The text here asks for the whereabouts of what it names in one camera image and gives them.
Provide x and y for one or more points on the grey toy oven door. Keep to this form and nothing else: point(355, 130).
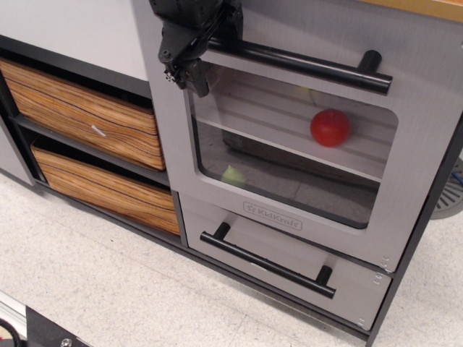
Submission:
point(367, 222)

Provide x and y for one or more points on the grey lower drawer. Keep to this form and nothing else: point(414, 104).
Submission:
point(359, 290)

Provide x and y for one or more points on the green toy pear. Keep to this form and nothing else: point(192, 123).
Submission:
point(233, 176)

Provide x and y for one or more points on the black oven door handle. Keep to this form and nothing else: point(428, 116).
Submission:
point(364, 77)

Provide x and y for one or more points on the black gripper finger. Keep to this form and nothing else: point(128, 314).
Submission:
point(196, 81)
point(230, 22)

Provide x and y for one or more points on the red toy tomato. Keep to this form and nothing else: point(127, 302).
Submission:
point(330, 127)

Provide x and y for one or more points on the upper wood-pattern bin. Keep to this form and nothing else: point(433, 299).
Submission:
point(114, 126)

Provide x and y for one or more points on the grey toy kitchen cabinet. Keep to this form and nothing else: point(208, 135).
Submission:
point(112, 287)

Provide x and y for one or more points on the lower wood-pattern bin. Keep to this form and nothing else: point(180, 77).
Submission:
point(70, 172)

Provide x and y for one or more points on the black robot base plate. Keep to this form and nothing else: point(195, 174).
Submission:
point(33, 329)

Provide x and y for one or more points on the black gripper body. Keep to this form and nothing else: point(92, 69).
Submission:
point(187, 28)

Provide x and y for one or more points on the grey round base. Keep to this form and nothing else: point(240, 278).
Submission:
point(450, 201)

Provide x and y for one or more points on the black drawer handle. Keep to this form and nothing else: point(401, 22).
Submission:
point(318, 285)

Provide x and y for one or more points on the wood-pattern bin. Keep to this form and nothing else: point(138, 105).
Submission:
point(114, 126)
point(70, 172)

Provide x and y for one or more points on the white oven shelf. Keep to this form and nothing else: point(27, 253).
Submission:
point(279, 114)

